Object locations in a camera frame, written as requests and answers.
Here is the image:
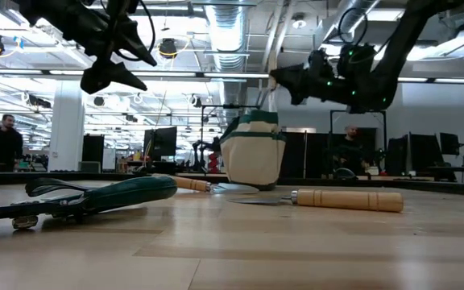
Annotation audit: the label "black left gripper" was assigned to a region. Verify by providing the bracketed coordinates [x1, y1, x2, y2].
[60, 7, 159, 94]

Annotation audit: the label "wide trowel with wooden handle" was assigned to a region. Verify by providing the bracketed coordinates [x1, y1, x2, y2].
[171, 175, 260, 195]

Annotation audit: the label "black computer monitor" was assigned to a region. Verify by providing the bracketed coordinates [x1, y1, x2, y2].
[408, 132, 445, 174]
[143, 126, 178, 163]

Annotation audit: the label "person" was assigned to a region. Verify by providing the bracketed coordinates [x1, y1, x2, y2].
[0, 114, 24, 173]
[331, 124, 374, 178]

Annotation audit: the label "long ceiling light strip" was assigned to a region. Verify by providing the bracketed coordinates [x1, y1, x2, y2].
[0, 68, 271, 80]

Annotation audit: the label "silver ventilation duct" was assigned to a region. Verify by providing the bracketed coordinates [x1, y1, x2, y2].
[204, 0, 250, 116]

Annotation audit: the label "red background object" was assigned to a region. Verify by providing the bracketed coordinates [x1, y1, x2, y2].
[207, 151, 221, 174]

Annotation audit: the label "black cabinet panel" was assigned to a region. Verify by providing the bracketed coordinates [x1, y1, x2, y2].
[81, 134, 106, 164]

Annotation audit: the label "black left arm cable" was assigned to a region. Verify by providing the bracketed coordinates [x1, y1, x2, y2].
[101, 0, 156, 62]

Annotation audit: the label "black room divider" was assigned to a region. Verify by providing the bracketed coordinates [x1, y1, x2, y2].
[280, 131, 378, 179]

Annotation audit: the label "green handled pruning shears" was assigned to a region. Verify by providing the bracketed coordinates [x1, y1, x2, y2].
[0, 176, 179, 230]

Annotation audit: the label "white building column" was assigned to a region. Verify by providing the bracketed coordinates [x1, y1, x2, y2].
[48, 80, 85, 173]

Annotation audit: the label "narrow trowel with wooden handle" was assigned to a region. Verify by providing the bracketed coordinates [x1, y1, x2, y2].
[226, 188, 404, 213]

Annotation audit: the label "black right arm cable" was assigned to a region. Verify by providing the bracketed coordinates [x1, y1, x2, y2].
[337, 6, 370, 46]

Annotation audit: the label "small black monitor on arm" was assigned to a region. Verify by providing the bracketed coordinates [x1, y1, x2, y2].
[440, 132, 464, 176]

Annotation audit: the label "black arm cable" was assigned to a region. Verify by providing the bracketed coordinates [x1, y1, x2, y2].
[101, 0, 156, 62]
[337, 6, 370, 46]

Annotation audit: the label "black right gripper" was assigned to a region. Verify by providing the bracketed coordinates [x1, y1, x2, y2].
[270, 48, 340, 106]

